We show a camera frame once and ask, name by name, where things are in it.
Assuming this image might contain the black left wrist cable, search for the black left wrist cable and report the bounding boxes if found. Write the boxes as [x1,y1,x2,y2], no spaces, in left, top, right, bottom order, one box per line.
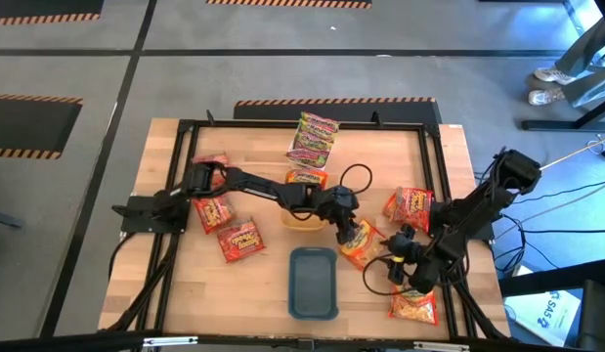
[339,163,374,196]

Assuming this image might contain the person's foot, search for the person's foot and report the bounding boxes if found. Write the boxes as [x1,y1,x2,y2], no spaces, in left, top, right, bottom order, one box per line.
[528,87,567,107]
[534,66,577,87]

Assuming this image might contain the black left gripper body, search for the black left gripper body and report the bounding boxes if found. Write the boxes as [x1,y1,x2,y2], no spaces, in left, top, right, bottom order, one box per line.
[324,184,361,222]

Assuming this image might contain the dark grey box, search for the dark grey box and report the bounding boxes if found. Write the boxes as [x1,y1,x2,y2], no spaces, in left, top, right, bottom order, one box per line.
[578,278,605,352]

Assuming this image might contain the coiled black floor cable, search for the coiled black floor cable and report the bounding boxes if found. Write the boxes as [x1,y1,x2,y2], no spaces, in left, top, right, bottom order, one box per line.
[492,209,562,276]

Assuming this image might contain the black metal table frame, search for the black metal table frame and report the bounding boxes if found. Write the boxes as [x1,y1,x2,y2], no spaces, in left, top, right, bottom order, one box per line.
[106,110,512,343]

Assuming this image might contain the long black floor cable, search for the long black floor cable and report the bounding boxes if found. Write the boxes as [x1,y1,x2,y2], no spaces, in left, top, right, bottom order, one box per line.
[511,178,605,206]

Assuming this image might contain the teal plastic tray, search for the teal plastic tray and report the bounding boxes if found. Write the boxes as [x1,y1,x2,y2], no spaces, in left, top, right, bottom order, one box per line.
[286,245,340,323]

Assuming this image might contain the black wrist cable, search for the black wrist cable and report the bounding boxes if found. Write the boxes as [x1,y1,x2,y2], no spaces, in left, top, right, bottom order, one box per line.
[363,253,407,297]
[339,163,374,196]

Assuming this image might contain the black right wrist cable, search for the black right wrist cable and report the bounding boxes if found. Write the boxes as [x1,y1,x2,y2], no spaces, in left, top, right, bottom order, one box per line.
[363,253,407,297]

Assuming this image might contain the white printed paper bag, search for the white printed paper bag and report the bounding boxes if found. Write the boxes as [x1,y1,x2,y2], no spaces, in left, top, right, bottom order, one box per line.
[504,289,583,348]

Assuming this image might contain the yellow plastic tray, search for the yellow plastic tray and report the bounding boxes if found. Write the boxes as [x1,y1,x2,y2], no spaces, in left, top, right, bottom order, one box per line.
[281,168,328,232]

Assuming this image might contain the green Maruchan ramen pack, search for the green Maruchan ramen pack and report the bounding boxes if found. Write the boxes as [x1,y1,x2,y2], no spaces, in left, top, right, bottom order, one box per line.
[297,120,338,141]
[285,146,331,170]
[300,110,340,131]

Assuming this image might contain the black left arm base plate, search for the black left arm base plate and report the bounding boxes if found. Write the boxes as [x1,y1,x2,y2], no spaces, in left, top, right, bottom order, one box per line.
[110,195,192,235]

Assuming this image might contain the tan floor cable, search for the tan floor cable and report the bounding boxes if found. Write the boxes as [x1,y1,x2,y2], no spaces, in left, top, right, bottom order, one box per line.
[540,145,605,171]

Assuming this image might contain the black table leg beam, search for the black table leg beam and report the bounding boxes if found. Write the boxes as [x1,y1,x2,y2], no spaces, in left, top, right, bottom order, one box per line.
[497,257,605,298]

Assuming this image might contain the person's leg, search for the person's leg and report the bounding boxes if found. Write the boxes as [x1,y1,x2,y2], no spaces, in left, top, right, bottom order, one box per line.
[560,63,605,109]
[555,17,605,77]

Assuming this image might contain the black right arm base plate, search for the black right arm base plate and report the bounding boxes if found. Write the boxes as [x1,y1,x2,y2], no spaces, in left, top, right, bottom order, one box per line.
[431,202,497,242]

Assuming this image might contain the red ramen noodle pack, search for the red ramen noodle pack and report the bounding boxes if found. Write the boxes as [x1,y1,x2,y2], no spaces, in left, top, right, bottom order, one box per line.
[216,219,266,264]
[191,153,231,192]
[383,186,435,235]
[192,195,237,235]

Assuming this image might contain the black desk frame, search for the black desk frame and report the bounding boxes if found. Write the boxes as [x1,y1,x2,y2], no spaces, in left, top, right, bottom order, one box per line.
[520,0,605,133]

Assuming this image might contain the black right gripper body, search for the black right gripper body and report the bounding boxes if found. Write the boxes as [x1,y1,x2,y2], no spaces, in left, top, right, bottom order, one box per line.
[382,223,425,265]

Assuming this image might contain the straight black floor cable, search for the straight black floor cable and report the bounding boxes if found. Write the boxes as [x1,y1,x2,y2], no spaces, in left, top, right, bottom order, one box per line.
[521,228,605,235]

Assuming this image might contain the black rig crossbar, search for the black rig crossbar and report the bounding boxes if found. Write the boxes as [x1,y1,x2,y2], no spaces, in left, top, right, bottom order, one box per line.
[0,330,605,352]

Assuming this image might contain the black hazard-striped floor mat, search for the black hazard-striped floor mat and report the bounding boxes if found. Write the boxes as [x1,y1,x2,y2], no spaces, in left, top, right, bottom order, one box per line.
[205,0,373,10]
[0,93,84,160]
[233,96,443,126]
[0,0,106,27]

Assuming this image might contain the orange Maruchan ramen pack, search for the orange Maruchan ramen pack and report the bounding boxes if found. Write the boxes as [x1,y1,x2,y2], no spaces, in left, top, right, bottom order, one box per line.
[338,218,387,272]
[387,286,440,327]
[284,168,329,190]

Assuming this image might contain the dark grey floor object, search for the dark grey floor object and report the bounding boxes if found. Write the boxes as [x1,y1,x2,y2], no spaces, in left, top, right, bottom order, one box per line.
[0,209,25,231]

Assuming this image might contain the silver rail bracket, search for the silver rail bracket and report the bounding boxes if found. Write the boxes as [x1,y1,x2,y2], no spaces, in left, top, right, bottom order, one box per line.
[412,340,470,352]
[143,335,199,348]

